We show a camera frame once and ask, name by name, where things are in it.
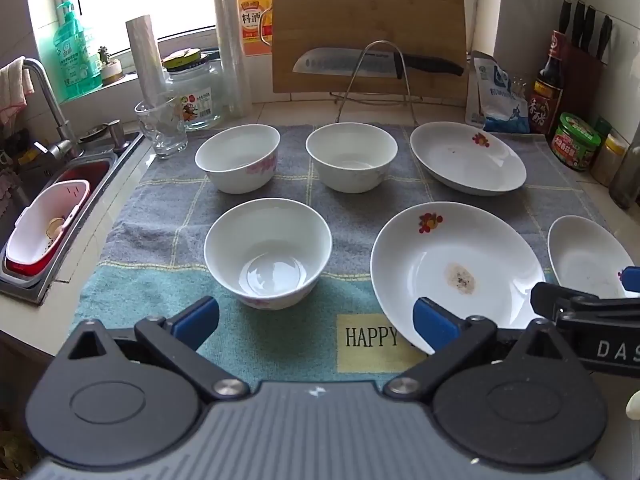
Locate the glass jar with black lid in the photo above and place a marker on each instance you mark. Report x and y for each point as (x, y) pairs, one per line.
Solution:
(200, 95)

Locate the large plastic wrap roll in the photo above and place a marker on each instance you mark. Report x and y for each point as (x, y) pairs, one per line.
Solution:
(230, 50)

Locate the green lidded spice jar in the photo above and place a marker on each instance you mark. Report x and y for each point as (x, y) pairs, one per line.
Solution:
(603, 126)

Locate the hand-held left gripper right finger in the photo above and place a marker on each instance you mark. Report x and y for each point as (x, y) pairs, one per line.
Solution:
(435, 325)

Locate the red basin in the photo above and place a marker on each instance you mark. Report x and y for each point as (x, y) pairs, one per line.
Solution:
(95, 170)

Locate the white and blue salt bag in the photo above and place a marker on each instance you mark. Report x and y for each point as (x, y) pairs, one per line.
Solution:
(500, 105)

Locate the person's right hand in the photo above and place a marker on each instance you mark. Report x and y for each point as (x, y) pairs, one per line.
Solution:
(635, 405)

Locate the white floral plate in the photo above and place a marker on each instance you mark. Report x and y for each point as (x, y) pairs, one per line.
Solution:
(450, 260)
(465, 160)
(585, 255)

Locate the glass bottle with red cap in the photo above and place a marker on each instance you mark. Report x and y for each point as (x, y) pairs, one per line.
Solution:
(627, 180)

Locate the wooden cutting board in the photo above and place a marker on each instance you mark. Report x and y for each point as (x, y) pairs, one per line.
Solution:
(350, 10)

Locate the dark vinegar bottle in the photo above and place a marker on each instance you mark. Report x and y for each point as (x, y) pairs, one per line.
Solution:
(545, 105)

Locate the white floral bowl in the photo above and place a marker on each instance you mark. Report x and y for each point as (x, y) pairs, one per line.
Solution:
(270, 250)
(235, 155)
(350, 152)

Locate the clear glass cup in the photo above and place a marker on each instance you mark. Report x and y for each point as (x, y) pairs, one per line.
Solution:
(160, 130)

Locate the green lidded sauce jar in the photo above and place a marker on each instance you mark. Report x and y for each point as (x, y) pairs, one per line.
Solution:
(575, 150)

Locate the white strainer basket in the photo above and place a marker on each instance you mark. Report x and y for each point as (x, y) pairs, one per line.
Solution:
(35, 220)

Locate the small plastic wrap roll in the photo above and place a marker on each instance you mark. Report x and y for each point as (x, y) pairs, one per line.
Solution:
(145, 55)

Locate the orange cooking liquid jug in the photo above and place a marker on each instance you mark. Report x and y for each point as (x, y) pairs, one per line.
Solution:
(250, 15)

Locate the pink cloth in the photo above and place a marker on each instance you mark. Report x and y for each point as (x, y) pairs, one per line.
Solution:
(12, 85)

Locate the grey and teal checked towel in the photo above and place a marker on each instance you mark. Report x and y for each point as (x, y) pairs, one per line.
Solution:
(165, 240)

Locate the metal faucet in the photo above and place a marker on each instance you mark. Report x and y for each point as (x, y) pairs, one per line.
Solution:
(50, 95)

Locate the dark red knife block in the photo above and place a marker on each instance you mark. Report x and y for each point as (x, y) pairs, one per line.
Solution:
(580, 85)

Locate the small figurine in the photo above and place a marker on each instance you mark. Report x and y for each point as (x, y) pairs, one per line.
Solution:
(110, 67)

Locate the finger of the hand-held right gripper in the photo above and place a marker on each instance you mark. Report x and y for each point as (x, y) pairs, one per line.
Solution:
(631, 279)
(550, 300)

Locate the green detergent bottle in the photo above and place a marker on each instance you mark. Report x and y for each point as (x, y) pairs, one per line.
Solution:
(75, 60)

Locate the steel sink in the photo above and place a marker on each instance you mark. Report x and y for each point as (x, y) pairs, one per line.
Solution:
(127, 152)

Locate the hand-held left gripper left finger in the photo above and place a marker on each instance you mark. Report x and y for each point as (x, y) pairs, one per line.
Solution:
(195, 322)

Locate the yellow lidded spice jar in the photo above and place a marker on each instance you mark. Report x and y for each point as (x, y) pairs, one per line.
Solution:
(607, 160)

